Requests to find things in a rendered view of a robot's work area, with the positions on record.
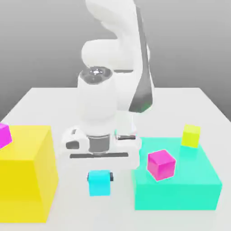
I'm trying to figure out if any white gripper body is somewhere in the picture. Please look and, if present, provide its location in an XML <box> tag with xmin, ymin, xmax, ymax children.
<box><xmin>61</xmin><ymin>139</ymin><xmax>141</xmax><ymax>171</ymax></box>

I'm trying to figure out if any small cyan cube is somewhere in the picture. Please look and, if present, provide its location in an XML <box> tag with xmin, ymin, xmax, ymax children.
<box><xmin>88</xmin><ymin>170</ymin><xmax>111</xmax><ymax>197</ymax></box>

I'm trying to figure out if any small magenta cube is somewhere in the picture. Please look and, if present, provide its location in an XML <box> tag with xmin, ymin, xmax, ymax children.
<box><xmin>147</xmin><ymin>149</ymin><xmax>177</xmax><ymax>182</ymax></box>
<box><xmin>0</xmin><ymin>123</ymin><xmax>13</xmax><ymax>149</ymax></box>

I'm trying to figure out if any small yellow-green cube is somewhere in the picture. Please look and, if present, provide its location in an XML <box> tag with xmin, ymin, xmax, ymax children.
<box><xmin>181</xmin><ymin>124</ymin><xmax>201</xmax><ymax>149</ymax></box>

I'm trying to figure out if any large yellow box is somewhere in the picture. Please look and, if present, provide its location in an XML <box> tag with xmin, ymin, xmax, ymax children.
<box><xmin>0</xmin><ymin>125</ymin><xmax>60</xmax><ymax>224</ymax></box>

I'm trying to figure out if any large turquoise box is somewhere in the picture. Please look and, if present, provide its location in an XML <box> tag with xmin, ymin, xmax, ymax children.
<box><xmin>131</xmin><ymin>136</ymin><xmax>223</xmax><ymax>211</ymax></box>

